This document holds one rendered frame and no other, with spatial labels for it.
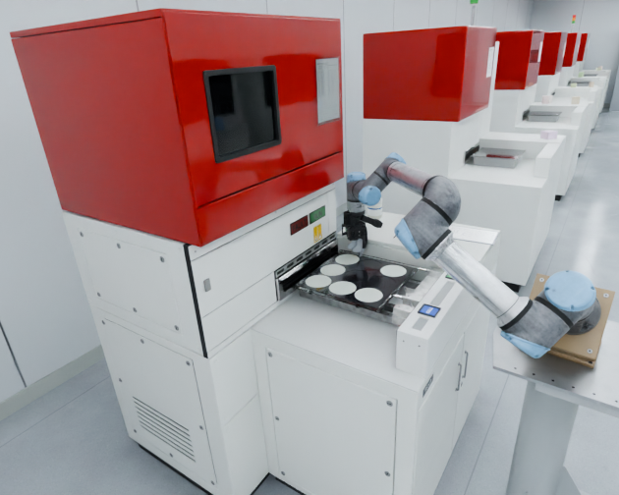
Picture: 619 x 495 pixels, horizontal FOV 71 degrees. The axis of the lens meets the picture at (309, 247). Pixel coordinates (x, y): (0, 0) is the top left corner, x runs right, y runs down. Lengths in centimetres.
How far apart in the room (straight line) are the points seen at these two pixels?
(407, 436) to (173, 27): 128
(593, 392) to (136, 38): 151
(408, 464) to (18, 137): 227
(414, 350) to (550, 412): 56
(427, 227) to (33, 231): 207
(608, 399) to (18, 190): 259
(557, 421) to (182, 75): 153
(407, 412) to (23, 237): 209
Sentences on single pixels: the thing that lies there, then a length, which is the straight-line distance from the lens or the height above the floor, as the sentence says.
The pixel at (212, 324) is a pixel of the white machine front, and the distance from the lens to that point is 144.
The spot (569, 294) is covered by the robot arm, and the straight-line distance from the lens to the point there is 134.
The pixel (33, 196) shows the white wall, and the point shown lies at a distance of 268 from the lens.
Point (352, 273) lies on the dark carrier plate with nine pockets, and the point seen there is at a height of 90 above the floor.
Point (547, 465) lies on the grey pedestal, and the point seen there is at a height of 37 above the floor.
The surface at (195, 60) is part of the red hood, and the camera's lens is 121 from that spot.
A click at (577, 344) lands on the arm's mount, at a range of 154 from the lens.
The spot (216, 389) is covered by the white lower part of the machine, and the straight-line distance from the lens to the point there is 157.
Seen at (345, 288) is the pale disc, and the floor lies 90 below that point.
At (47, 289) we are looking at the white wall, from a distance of 282.
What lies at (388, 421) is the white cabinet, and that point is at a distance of 145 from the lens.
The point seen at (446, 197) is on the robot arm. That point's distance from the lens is 131.
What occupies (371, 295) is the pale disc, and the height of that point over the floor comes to 90.
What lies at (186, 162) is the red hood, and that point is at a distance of 118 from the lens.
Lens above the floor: 170
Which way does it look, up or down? 24 degrees down
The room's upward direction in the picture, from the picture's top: 3 degrees counter-clockwise
